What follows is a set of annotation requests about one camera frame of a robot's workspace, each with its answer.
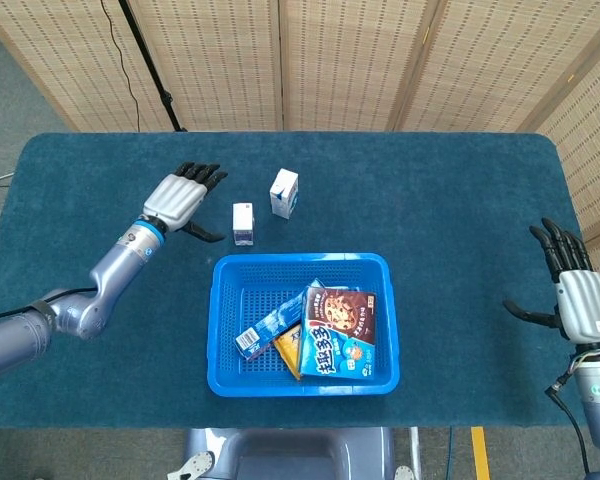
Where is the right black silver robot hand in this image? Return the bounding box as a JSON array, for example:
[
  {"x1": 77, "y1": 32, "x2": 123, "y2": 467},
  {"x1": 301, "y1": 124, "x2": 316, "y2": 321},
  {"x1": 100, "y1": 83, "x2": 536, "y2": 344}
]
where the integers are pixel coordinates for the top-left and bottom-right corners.
[{"x1": 502, "y1": 217, "x2": 600, "y2": 351}]

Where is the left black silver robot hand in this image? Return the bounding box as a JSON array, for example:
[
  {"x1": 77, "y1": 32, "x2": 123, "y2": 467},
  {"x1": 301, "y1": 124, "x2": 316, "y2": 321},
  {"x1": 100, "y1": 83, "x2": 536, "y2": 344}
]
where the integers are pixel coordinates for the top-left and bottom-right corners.
[{"x1": 142, "y1": 162, "x2": 230, "y2": 244}]

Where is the small white purple milk carton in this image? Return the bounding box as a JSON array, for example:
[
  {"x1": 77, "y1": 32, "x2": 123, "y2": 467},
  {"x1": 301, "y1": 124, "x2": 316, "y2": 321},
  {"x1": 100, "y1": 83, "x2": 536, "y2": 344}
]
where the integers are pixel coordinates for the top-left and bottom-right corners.
[{"x1": 231, "y1": 201, "x2": 256, "y2": 247}]

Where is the tall white blue milk carton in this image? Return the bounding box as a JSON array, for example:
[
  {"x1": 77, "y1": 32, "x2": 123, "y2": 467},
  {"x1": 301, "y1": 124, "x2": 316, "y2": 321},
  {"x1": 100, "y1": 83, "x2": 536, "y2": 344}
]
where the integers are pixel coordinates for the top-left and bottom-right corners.
[{"x1": 269, "y1": 168, "x2": 301, "y2": 220}]

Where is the long blue snack box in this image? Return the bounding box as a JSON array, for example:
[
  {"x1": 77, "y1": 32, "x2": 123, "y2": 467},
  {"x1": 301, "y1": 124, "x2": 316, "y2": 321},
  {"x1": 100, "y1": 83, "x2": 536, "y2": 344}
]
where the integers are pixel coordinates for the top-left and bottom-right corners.
[{"x1": 234, "y1": 287, "x2": 311, "y2": 361}]

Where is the yellow snack package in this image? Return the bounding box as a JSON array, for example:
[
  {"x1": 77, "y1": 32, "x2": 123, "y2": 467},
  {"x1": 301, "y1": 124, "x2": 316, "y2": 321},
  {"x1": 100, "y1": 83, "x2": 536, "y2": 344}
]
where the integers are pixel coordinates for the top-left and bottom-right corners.
[{"x1": 272, "y1": 322, "x2": 304, "y2": 381}]

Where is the large blue cookie box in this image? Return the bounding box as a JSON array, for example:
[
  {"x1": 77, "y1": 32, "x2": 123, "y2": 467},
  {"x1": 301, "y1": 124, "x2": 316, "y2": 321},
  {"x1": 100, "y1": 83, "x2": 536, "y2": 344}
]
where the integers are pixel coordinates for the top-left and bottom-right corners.
[{"x1": 297, "y1": 284, "x2": 379, "y2": 382}]

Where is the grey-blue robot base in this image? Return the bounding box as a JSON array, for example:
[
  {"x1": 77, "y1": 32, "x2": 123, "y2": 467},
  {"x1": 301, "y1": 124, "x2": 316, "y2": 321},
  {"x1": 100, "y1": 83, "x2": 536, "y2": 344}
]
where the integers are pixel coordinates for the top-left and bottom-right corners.
[{"x1": 167, "y1": 427, "x2": 421, "y2": 480}]

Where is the blue perforated plastic basket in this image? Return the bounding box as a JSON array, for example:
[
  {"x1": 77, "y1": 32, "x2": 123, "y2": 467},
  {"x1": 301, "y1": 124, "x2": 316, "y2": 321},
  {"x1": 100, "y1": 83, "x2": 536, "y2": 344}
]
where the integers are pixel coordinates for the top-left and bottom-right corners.
[{"x1": 207, "y1": 252, "x2": 401, "y2": 399}]

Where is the black tripod stand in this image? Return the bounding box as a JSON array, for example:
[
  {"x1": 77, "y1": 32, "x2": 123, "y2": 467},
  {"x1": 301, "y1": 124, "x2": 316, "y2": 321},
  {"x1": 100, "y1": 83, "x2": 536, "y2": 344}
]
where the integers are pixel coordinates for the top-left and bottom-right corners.
[{"x1": 117, "y1": 0, "x2": 189, "y2": 134}]

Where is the teal table cloth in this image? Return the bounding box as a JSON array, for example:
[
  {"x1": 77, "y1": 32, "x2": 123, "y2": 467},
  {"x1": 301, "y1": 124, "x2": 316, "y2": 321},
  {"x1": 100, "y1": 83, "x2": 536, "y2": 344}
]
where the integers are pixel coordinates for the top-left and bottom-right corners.
[{"x1": 0, "y1": 131, "x2": 600, "y2": 431}]

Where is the yellow floor tape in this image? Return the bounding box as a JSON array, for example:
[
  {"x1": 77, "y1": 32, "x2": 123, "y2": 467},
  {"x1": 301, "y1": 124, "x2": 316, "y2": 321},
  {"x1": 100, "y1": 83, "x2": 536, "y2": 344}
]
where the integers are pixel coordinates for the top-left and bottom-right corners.
[{"x1": 470, "y1": 426, "x2": 491, "y2": 480}]

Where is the grey metal table leg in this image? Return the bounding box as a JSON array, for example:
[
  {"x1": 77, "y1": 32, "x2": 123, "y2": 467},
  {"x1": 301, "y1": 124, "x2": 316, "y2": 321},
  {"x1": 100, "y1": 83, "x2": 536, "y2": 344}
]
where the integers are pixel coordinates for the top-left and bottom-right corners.
[{"x1": 408, "y1": 427, "x2": 424, "y2": 474}]

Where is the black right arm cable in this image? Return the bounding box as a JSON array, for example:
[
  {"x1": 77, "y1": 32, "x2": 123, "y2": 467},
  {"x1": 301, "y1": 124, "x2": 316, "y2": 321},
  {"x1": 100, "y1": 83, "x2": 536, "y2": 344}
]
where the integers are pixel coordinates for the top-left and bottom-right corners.
[{"x1": 544, "y1": 372, "x2": 594, "y2": 474}]

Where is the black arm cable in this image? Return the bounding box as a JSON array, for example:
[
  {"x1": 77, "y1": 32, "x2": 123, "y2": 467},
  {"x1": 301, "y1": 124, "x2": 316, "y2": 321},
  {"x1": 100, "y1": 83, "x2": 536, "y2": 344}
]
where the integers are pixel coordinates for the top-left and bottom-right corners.
[
  {"x1": 0, "y1": 285, "x2": 99, "y2": 325},
  {"x1": 544, "y1": 372, "x2": 594, "y2": 474}
]

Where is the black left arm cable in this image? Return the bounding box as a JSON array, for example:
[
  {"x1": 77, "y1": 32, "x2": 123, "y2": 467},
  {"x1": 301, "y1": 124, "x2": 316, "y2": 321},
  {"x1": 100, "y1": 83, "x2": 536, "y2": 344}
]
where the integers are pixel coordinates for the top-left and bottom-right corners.
[{"x1": 0, "y1": 285, "x2": 99, "y2": 325}]

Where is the thin black hanging cable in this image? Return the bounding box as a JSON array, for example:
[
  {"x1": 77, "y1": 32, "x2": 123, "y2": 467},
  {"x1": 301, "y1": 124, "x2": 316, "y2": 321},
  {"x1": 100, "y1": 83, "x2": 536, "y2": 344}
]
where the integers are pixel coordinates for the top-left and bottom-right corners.
[{"x1": 99, "y1": 0, "x2": 141, "y2": 134}]

